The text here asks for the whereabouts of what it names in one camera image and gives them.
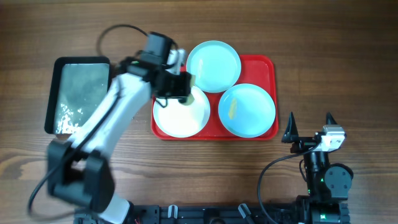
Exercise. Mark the black tray with water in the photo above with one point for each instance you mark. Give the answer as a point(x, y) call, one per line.
point(78, 86)

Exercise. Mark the teal plate at right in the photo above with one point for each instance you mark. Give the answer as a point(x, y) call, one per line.
point(246, 110)

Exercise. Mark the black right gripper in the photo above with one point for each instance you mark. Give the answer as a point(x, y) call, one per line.
point(291, 135)

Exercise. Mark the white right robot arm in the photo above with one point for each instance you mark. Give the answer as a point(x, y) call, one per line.
point(328, 184)

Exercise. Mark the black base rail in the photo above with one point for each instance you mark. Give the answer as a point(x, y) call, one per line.
point(240, 214)

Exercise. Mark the teal plate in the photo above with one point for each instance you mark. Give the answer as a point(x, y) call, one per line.
point(246, 110)
point(215, 65)

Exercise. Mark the yellow green sponge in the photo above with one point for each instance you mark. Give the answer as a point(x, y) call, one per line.
point(188, 100)

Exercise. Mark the red plastic tray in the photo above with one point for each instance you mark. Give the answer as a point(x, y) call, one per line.
point(257, 70)

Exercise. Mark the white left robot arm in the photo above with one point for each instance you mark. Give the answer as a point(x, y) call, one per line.
point(78, 167)

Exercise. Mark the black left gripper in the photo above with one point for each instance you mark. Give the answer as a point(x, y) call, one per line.
point(180, 89)

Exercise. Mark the white round plate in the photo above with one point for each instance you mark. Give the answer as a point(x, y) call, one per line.
point(182, 121)

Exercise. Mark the teal plate at back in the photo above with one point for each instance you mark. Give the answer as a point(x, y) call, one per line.
point(215, 65)

